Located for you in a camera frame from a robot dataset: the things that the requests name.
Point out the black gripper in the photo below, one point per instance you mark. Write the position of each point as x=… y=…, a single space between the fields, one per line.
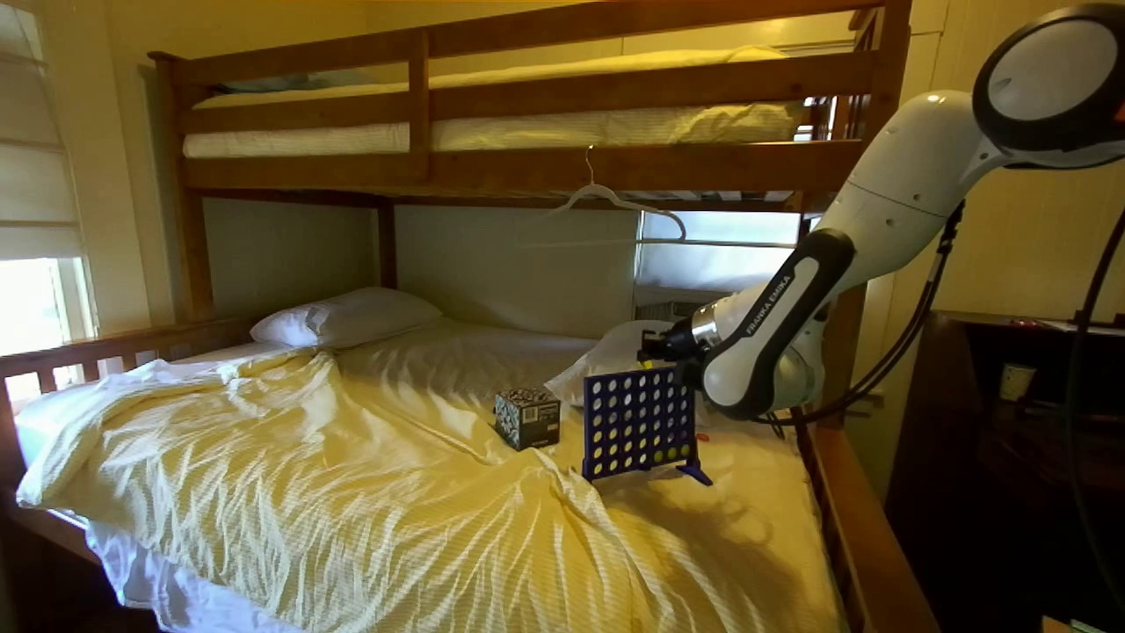
x=683 y=344

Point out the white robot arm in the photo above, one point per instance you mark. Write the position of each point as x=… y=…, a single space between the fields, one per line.
x=891 y=197

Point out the large white pillow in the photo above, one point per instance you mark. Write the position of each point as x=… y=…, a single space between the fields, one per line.
x=610 y=354

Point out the black white patterned box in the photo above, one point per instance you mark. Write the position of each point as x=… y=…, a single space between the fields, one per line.
x=527 y=421

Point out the white clothes hanger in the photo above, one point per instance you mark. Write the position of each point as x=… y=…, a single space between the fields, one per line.
x=610 y=197

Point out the bunk mattress with pale sheet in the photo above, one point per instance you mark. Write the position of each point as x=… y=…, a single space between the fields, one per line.
x=530 y=129

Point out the flat white pillow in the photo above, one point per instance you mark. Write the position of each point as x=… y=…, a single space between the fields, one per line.
x=346 y=319

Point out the yellow bed sheet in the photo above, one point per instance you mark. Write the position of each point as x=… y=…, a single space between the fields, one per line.
x=353 y=494

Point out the white cup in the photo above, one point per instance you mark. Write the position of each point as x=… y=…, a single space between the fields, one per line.
x=1017 y=385

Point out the dark wooden dresser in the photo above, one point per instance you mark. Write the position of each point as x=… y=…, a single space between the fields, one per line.
x=1021 y=468

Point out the white window blind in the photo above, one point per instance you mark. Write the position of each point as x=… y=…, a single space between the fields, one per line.
x=29 y=152

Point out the wooden bunk bed frame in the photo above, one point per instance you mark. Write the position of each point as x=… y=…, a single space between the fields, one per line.
x=503 y=174

